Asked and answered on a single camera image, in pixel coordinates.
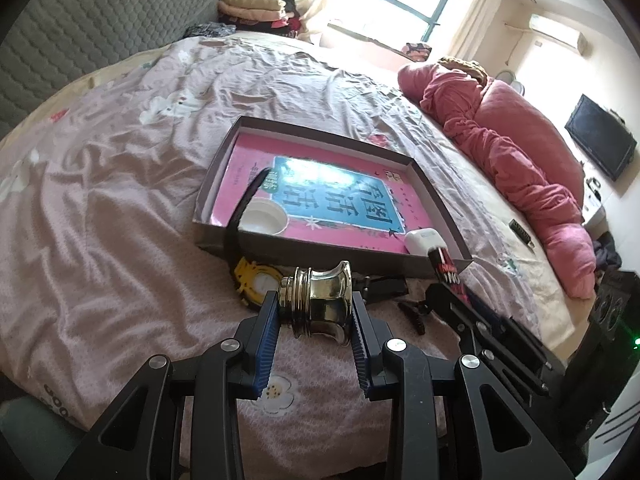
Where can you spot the black speaker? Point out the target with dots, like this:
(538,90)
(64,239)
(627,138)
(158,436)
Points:
(607,305)

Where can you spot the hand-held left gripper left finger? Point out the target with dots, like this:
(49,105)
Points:
(265,345)

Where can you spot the dark clothes heap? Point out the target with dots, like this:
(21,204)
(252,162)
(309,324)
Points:
(607,252)

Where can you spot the black remote control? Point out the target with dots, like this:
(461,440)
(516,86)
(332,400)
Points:
(521,232)

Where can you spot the white earbuds case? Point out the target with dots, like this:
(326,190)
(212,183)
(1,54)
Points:
(422,240)

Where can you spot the white cabinet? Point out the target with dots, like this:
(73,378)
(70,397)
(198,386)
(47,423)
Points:
(595,210)

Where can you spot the brass metal knob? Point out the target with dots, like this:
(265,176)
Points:
(320,300)

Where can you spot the pink book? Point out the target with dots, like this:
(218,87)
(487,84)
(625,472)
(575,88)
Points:
(350,157)

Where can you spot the grey quilted headboard cover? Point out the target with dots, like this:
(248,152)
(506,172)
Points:
(100,20)

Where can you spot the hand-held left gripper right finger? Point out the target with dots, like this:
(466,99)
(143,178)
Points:
(360,345)

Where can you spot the floral patterned bag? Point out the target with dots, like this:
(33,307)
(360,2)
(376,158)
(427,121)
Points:
(417,51)

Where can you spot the pink floral bed sheet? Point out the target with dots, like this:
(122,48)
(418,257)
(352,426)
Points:
(125,210)

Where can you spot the black television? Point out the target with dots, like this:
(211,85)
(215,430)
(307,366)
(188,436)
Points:
(600,135)

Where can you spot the window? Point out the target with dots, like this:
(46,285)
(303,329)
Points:
(400,0)

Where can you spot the standing fan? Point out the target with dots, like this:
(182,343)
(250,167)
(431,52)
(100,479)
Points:
(510,82)

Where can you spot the white air conditioner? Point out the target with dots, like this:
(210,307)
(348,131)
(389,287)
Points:
(555,30)

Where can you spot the grey cardboard box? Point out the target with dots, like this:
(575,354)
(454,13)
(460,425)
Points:
(320,255)

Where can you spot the beige folded blanket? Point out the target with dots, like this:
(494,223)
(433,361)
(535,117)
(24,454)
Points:
(250,5)

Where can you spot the tan knit garment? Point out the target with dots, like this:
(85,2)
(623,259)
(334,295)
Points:
(465,66)

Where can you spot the teal cloth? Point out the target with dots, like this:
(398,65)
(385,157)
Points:
(35,445)

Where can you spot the black hair claw clip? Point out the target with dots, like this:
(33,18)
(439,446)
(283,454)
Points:
(415,316)

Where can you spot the white plastic lid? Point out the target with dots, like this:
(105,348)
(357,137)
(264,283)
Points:
(262,217)

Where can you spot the pile of clothes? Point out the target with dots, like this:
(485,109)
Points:
(290,24)

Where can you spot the pink quilt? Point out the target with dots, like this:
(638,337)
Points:
(515,160)

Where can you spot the cream curtain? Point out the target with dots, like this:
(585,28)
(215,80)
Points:
(480,15)
(315,5)

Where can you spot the dark patterned cloth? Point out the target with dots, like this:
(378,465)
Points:
(210,31)

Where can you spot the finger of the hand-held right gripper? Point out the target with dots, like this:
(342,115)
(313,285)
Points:
(452,317)
(487,312)

